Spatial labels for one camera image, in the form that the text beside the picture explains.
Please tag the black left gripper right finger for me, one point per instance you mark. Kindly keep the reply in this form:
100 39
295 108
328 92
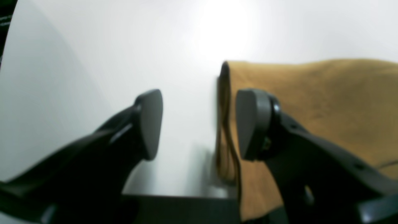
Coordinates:
319 182

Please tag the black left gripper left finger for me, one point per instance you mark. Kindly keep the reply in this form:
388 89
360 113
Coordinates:
82 182

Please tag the brown t-shirt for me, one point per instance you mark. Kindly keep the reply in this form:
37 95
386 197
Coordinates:
350 102

